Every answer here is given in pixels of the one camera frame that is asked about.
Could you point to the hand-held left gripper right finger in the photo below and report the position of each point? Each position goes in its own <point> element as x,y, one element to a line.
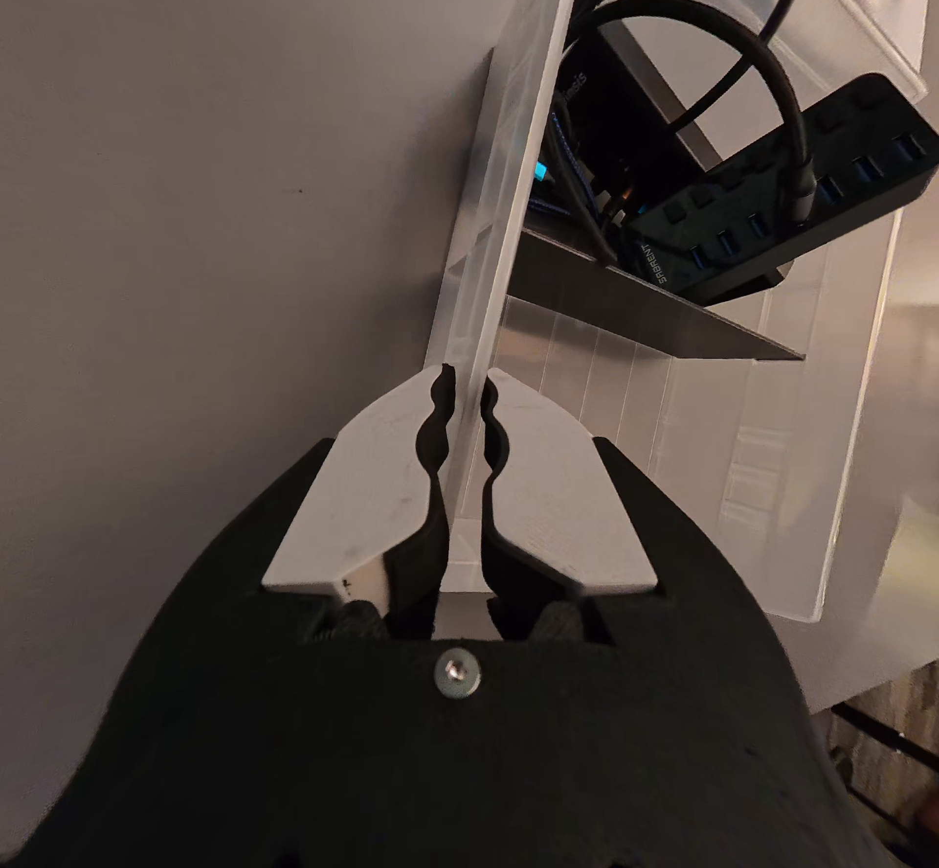
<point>565,501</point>

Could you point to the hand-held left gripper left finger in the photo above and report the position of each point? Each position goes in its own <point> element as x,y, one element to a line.
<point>367,501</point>

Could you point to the clear plastic bin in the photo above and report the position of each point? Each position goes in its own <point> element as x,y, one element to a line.
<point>660,479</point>

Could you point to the long black usb hub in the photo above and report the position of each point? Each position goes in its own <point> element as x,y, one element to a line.
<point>807,207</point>

